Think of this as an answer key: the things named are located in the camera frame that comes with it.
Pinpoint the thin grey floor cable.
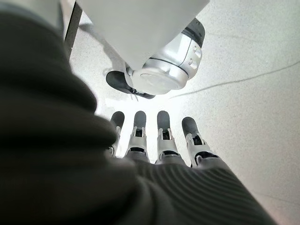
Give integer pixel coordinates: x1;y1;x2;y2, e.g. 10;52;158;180
168;62;300;99

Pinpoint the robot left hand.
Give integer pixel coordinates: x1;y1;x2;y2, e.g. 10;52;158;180
0;4;279;225

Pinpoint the robot left leg white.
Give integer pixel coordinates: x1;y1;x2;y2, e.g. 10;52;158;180
77;0;207;99

